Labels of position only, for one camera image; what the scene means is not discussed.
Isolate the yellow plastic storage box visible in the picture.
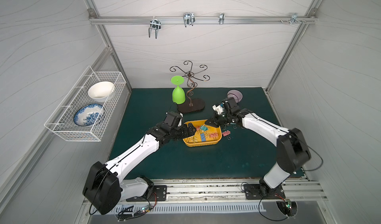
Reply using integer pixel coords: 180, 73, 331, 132
183, 120, 222, 147

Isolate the bronze wire cup stand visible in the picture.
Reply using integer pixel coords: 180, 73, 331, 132
170, 60, 210, 114

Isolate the green plastic goblet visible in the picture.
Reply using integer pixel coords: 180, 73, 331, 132
171, 75, 186, 105

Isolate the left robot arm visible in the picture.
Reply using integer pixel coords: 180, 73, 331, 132
82, 112, 196, 215

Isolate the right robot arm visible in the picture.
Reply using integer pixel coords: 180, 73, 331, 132
205, 98, 312, 197

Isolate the lilac small bowl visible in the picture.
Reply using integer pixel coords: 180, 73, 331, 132
227, 90, 243, 103

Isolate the white ceramic bowl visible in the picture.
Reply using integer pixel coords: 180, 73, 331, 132
87, 81, 115, 103

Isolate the blue patterned ceramic bowl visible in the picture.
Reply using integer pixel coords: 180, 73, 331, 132
73, 104, 104, 127

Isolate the small metal hook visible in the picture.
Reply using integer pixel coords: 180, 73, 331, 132
219, 13, 225, 25

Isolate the metal loop hook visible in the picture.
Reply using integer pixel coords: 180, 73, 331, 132
183, 12, 195, 27

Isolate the metal double hook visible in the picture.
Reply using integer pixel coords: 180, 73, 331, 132
148, 19, 161, 39

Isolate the round black controller board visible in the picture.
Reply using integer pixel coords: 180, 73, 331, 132
276, 201, 298, 217

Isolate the metal corner hook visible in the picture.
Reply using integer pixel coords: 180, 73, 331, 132
279, 13, 304, 25

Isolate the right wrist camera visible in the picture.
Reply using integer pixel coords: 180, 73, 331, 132
212, 105, 224, 115

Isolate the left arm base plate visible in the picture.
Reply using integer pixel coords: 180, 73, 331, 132
126, 185, 168, 203

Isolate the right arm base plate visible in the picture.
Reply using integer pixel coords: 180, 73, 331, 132
241, 182, 286, 200

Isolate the white wire wall basket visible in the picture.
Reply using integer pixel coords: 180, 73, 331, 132
44, 66, 126, 142

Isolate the aluminium front rail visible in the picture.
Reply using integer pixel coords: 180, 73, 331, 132
152, 177, 328, 204

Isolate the aluminium rail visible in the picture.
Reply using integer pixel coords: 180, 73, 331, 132
152, 177, 328, 204
89, 15, 318, 26

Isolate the aluminium top rail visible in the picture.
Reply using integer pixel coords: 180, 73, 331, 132
89, 15, 318, 26

